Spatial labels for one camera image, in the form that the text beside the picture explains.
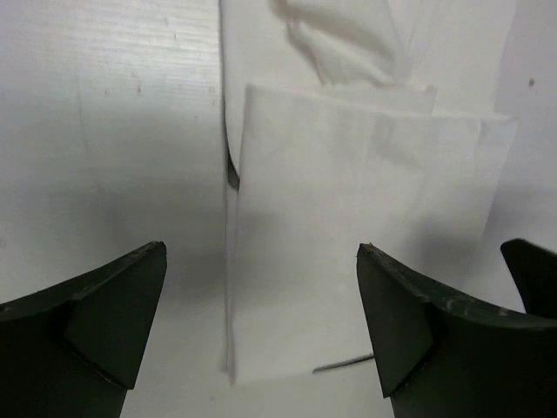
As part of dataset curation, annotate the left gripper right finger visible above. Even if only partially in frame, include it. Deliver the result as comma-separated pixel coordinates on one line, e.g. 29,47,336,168
357,244,556,417

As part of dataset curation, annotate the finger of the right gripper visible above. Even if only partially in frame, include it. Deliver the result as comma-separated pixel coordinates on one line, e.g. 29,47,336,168
500,239,556,314

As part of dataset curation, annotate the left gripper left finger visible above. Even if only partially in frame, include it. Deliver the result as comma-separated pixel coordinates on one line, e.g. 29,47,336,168
1,241,167,417

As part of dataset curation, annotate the white printed t shirt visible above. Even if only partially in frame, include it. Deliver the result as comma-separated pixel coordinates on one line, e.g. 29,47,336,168
220,1,517,384

